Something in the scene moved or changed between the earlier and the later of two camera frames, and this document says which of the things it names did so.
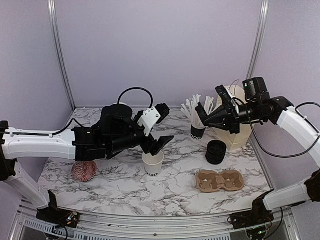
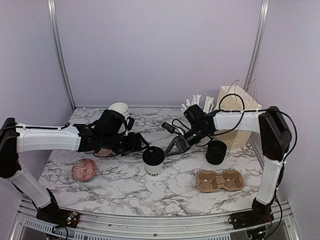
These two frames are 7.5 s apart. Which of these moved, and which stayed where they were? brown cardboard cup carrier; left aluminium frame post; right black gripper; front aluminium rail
Moved: right black gripper
Stayed: front aluminium rail; left aluminium frame post; brown cardboard cup carrier
